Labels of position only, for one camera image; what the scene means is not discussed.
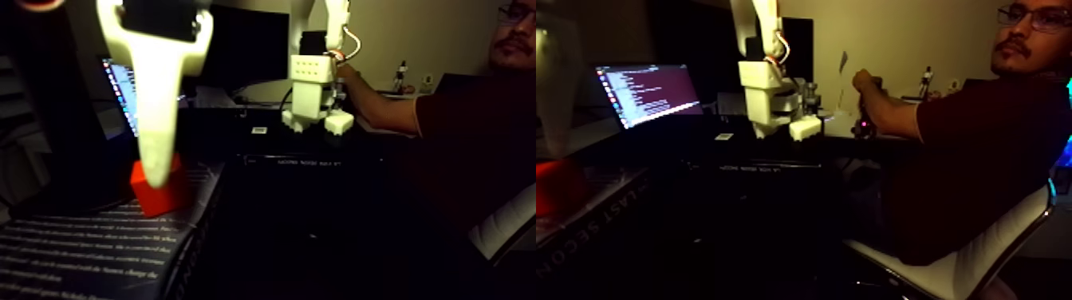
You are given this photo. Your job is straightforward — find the red cube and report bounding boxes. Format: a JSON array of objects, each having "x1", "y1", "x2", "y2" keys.
[{"x1": 129, "y1": 153, "x2": 192, "y2": 219}]

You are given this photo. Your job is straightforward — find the dark leader arm handle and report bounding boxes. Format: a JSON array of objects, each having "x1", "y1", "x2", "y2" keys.
[{"x1": 852, "y1": 81, "x2": 877, "y2": 138}]

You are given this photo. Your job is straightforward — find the person's hand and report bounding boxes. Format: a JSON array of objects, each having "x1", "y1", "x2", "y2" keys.
[{"x1": 851, "y1": 69, "x2": 882, "y2": 109}]

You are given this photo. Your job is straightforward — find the open laptop with lit screen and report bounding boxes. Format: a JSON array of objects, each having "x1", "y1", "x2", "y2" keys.
[{"x1": 98, "y1": 55, "x2": 191, "y2": 140}]

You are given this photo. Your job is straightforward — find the black computer monitor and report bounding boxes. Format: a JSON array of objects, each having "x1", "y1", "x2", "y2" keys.
[{"x1": 179, "y1": 4, "x2": 291, "y2": 92}]

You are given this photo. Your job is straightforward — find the long black box white print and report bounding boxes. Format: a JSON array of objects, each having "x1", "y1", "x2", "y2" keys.
[{"x1": 236, "y1": 148, "x2": 395, "y2": 173}]

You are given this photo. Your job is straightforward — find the black book with white text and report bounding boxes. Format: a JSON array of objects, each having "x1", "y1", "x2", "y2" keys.
[{"x1": 0, "y1": 159, "x2": 227, "y2": 300}]

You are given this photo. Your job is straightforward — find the white office chair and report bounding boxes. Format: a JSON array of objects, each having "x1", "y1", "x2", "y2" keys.
[{"x1": 845, "y1": 172, "x2": 1058, "y2": 300}]

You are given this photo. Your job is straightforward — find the person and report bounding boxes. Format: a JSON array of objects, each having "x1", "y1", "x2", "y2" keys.
[{"x1": 912, "y1": 0, "x2": 1072, "y2": 269}]

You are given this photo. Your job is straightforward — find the person's eyeglasses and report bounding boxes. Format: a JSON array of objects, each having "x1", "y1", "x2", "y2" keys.
[{"x1": 996, "y1": 6, "x2": 1072, "y2": 34}]

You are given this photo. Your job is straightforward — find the glowing display screen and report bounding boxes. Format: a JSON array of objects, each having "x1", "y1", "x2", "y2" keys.
[{"x1": 1046, "y1": 77, "x2": 1072, "y2": 199}]

